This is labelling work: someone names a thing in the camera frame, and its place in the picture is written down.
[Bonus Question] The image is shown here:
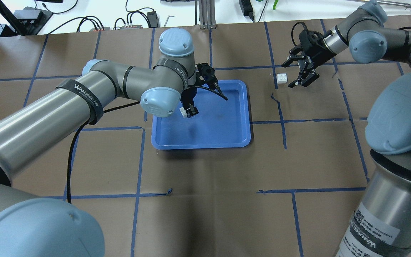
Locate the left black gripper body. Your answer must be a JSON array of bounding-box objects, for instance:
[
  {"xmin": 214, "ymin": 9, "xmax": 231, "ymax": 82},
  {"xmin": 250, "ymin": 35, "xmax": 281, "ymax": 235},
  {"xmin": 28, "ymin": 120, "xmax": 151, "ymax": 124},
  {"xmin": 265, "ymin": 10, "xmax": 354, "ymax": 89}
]
[{"xmin": 181, "ymin": 63, "xmax": 217, "ymax": 107}]

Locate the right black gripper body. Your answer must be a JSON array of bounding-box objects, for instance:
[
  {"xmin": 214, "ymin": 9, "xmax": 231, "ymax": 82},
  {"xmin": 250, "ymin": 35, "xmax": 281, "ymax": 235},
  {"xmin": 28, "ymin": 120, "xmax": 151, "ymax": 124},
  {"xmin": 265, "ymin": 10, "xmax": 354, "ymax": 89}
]
[{"xmin": 288, "ymin": 29, "xmax": 336, "ymax": 79}]

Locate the white block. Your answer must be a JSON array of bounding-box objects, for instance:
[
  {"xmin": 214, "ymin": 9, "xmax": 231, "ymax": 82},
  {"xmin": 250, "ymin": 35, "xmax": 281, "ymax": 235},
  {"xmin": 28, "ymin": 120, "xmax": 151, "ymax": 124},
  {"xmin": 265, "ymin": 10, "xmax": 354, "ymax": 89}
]
[
  {"xmin": 276, "ymin": 73, "xmax": 288, "ymax": 84},
  {"xmin": 179, "ymin": 107, "xmax": 188, "ymax": 119}
]

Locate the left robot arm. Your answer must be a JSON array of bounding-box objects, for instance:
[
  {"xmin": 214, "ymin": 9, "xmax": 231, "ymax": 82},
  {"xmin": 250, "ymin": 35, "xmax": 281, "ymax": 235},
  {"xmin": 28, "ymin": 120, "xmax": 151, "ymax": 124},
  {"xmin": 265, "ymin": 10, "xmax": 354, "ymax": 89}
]
[{"xmin": 0, "ymin": 28, "xmax": 226, "ymax": 257}]

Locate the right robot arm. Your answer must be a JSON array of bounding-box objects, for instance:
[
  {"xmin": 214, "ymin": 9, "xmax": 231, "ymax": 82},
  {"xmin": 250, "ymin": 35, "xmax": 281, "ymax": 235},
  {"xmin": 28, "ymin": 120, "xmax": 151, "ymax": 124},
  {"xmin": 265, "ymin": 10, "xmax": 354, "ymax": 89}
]
[{"xmin": 282, "ymin": 0, "xmax": 411, "ymax": 257}]

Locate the blue plastic tray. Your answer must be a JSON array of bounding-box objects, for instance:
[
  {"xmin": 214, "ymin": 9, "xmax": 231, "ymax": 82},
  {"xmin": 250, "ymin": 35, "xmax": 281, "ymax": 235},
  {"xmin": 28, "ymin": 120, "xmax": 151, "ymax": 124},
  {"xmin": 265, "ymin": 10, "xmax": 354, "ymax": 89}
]
[{"xmin": 151, "ymin": 80, "xmax": 251, "ymax": 150}]

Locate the black power adapter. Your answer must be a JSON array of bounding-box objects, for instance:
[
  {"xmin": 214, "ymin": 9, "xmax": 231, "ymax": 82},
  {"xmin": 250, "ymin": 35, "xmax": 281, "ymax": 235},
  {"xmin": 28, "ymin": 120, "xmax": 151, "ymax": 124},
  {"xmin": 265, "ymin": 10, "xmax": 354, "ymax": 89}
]
[{"xmin": 238, "ymin": 0, "xmax": 254, "ymax": 20}]

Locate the small black power brick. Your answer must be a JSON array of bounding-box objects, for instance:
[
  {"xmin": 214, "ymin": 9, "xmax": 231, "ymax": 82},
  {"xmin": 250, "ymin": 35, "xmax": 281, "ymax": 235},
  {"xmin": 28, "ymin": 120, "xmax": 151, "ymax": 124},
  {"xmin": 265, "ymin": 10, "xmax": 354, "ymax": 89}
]
[{"xmin": 147, "ymin": 10, "xmax": 159, "ymax": 28}]

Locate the aluminium frame post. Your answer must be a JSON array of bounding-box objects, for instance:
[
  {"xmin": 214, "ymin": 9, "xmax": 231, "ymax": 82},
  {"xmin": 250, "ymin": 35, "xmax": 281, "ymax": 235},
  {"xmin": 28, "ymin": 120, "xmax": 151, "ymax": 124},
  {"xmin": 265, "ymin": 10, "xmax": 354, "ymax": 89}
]
[{"xmin": 198, "ymin": 0, "xmax": 217, "ymax": 29}]

